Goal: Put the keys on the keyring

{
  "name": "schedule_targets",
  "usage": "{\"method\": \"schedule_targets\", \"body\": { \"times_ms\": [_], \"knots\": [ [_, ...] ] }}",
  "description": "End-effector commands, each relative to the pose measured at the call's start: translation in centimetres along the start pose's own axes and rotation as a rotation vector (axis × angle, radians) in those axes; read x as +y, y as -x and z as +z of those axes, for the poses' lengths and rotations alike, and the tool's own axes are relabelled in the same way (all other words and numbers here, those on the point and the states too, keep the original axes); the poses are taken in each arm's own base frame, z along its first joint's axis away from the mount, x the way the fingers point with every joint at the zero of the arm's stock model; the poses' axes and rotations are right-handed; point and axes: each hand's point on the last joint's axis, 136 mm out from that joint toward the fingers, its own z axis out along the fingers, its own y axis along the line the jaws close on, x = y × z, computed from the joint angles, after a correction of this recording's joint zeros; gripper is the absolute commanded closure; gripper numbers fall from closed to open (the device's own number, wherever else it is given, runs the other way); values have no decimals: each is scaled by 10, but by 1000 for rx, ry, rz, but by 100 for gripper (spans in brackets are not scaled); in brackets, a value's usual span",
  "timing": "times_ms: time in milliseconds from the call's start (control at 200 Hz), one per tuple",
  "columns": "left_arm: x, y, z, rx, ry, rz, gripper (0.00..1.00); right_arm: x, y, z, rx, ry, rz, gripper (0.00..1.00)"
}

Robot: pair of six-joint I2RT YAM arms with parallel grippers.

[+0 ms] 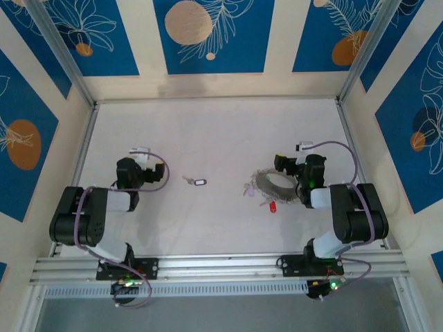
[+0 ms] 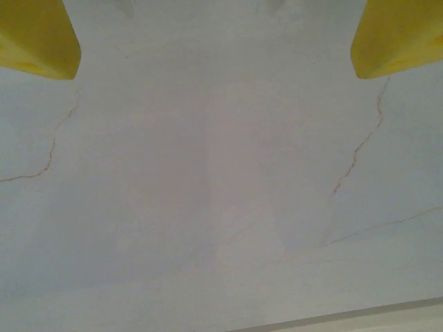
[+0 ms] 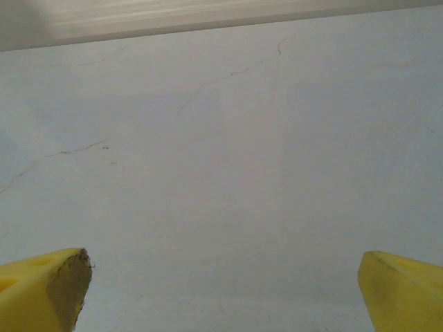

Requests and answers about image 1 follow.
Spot key with red tag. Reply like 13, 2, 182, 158
259, 196, 278, 214

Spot aluminium frame post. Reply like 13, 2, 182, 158
26, 0, 97, 109
336, 0, 404, 104

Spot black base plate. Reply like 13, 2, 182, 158
280, 255, 345, 277
96, 257, 160, 281

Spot controller board with green light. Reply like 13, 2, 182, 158
306, 279, 347, 300
110, 279, 143, 295

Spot slotted grey cable duct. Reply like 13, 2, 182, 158
44, 279, 312, 299

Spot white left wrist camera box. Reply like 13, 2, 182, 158
127, 147, 151, 166

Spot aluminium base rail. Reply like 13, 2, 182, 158
29, 250, 411, 285

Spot purple cable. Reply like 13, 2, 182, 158
74, 151, 171, 308
309, 140, 378, 300

